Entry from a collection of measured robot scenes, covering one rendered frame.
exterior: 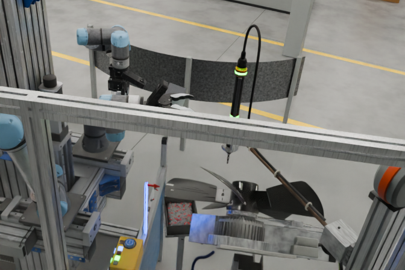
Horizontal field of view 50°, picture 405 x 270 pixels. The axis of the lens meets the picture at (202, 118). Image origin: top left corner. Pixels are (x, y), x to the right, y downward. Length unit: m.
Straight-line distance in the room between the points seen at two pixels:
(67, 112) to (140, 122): 0.15
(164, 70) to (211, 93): 0.45
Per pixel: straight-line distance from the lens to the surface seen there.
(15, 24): 1.85
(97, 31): 1.99
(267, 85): 3.87
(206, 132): 0.87
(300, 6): 6.00
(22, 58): 1.91
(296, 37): 6.14
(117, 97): 1.65
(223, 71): 3.68
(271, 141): 0.87
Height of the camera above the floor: 2.53
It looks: 33 degrees down
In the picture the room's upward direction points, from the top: 6 degrees clockwise
